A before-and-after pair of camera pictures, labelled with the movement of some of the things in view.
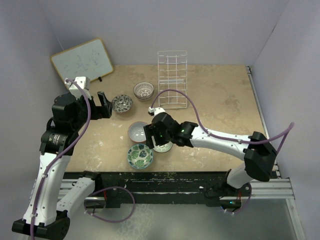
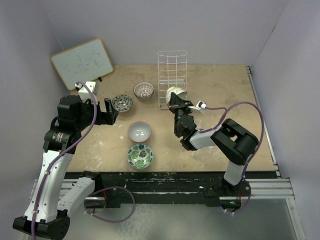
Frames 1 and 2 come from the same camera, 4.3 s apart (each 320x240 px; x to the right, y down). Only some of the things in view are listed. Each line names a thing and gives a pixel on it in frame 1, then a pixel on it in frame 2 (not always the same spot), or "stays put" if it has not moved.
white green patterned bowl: (162, 148) to (178, 91)
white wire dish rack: (172, 73) stays put
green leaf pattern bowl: (140, 156) stays put
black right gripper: (149, 129) to (176, 103)
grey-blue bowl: (136, 132) stays put
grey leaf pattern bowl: (122, 103) stays put
